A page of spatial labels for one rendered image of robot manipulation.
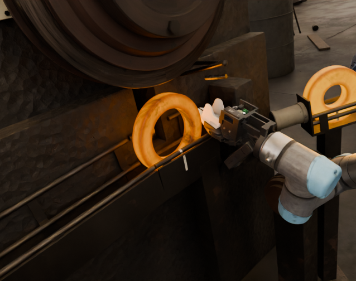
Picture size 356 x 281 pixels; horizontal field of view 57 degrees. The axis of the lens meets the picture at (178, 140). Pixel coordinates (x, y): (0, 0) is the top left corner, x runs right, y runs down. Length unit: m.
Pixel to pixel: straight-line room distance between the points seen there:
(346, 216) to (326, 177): 1.00
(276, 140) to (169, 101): 0.24
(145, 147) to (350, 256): 1.02
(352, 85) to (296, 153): 0.37
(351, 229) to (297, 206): 0.87
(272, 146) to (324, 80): 0.32
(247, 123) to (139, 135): 0.24
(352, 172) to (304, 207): 0.12
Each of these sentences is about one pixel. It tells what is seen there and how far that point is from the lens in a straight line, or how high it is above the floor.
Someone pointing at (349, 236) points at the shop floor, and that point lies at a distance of 1.58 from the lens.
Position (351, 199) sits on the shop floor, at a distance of 1.77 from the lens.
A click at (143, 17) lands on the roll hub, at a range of 0.56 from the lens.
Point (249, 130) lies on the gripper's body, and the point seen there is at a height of 0.74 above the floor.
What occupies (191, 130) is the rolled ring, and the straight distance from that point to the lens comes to 0.80.
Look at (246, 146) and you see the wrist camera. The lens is 0.75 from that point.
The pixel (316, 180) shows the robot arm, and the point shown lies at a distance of 0.68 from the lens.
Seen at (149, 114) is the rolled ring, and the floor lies 0.83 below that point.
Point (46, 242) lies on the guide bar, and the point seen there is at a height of 0.69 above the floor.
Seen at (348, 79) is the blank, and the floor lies 0.75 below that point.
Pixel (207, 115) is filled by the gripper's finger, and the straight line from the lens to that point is 0.81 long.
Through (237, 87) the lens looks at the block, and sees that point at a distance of 0.86.
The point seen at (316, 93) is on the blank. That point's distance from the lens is 0.96.
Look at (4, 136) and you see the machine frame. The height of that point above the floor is 0.87.
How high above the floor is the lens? 1.07
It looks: 26 degrees down
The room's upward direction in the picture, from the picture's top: 12 degrees counter-clockwise
